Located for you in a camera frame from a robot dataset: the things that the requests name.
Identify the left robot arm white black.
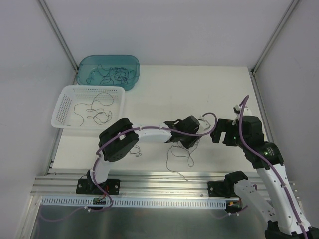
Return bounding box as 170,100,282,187
87,115,200,194

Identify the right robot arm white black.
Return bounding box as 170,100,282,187
207,116,319,239

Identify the teal translucent plastic tub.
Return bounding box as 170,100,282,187
76,55,140,91

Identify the white perforated plastic basket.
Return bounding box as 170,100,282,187
51,85,125,130

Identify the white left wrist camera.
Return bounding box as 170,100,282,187
198,115,211,131

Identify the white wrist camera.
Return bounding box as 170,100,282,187
232,105,252,125
198,115,211,131

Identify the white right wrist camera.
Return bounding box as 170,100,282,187
232,105,252,125

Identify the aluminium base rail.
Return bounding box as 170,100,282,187
29,170,297,201

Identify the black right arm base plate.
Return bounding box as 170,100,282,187
207,181,238,198

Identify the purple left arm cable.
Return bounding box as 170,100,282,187
92,112,216,200

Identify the right aluminium frame post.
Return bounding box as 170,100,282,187
250,0,301,76

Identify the aluminium frame post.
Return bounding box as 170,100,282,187
37,0,79,73
250,0,301,76

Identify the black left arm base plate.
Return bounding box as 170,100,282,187
76,178,121,195

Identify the white slotted cable duct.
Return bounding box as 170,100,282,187
41,196,226,210

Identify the left aluminium frame post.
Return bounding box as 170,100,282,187
37,0,79,73

